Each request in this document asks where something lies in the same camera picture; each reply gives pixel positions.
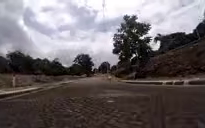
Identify row of distant trees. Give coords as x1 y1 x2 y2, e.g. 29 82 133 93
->
0 50 118 76

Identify tall dark tree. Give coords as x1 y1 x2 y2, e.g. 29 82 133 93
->
111 14 154 76

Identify dry earth and grass bank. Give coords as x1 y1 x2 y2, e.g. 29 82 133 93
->
0 70 88 90

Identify earth slope with scrub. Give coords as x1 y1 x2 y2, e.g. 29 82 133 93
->
114 33 205 80

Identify trees on slope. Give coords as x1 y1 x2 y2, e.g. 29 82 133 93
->
153 0 205 54

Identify pale concrete kerb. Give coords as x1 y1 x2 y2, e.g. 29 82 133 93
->
0 78 88 101
119 77 205 86

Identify short pale post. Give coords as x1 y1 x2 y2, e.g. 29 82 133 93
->
11 75 17 88

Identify dark cobblestone road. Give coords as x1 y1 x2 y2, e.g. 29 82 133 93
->
0 76 205 128

